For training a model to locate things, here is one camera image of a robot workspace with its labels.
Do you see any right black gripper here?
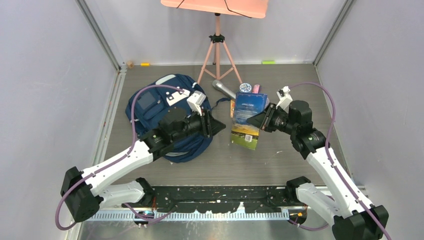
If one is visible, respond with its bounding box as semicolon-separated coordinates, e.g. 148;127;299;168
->
247;102;298;135

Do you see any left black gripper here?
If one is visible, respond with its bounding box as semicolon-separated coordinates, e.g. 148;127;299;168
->
171;105;226;143

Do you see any green yellow booklet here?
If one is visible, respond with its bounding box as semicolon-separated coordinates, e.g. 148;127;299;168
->
230;92;268;150

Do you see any navy blue student backpack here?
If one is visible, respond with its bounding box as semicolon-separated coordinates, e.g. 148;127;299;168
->
125;73;213;163

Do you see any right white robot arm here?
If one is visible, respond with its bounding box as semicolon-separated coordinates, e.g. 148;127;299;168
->
246;100;389;240

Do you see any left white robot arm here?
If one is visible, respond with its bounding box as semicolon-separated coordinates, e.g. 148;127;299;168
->
61;108;226;223

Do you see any orange calculator toy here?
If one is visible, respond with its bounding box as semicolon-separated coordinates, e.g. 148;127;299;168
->
230;99;236;118

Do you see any pink highlighter marker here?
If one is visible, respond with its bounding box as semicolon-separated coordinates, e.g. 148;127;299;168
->
251;84;261;94

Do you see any blue patterned round tin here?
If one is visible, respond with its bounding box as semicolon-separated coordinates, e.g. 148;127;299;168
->
239;82;253;93

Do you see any silver microphone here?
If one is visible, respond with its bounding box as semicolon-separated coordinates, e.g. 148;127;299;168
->
212;79;236;100

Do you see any green tape piece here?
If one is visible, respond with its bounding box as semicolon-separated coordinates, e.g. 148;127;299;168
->
261;60;276;65

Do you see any pink music stand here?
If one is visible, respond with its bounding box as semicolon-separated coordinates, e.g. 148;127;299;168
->
161;0;269;84

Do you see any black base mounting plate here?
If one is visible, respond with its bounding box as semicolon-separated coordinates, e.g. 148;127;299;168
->
129;185;306;214

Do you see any small cork piece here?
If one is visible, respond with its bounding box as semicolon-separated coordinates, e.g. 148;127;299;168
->
126;61;134;69

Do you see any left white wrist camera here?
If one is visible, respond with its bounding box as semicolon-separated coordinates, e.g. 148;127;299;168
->
187;90;207;116

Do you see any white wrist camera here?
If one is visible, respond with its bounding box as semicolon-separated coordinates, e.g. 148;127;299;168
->
276;86;293;111
187;90;207;116

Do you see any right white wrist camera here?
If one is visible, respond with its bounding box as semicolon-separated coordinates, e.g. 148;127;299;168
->
276;86;293;111

